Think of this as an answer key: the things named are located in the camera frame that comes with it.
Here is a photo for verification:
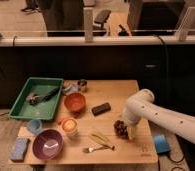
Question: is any dark red grape bunch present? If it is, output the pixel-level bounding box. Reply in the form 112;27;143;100
114;120;128;139

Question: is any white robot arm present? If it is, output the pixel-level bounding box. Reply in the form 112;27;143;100
122;89;195;144

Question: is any red bowl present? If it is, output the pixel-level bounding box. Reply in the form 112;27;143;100
64;93;86;113

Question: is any purple bowl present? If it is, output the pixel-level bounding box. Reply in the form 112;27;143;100
32;129;63;160

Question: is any black rectangular block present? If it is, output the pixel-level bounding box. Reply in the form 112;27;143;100
92;103;111;116

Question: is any silver fork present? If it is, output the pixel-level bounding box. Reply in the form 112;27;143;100
82;146;109;153

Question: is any wooden board table top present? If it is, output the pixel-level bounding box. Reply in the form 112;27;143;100
7;79;159;166

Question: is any orange cup with yellow inside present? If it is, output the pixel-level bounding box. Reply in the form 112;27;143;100
61;118;78;137

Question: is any metal can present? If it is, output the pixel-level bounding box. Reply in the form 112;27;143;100
77;79;87;92

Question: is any blue grey cloth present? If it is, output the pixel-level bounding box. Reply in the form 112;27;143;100
63;84;79;95

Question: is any small light blue cup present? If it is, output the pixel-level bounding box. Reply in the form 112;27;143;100
27;119;42;135

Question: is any green plastic tray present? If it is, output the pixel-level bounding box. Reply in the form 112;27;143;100
9;77;63;121

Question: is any dark tool in tray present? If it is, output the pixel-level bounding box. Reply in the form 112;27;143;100
26;87;60;105

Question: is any blue sponge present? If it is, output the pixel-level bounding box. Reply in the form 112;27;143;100
10;138;30;162

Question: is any black office chair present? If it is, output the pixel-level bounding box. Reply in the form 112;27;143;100
93;10;111;36

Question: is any white horizontal rail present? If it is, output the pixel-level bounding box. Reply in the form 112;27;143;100
0;35;195;47

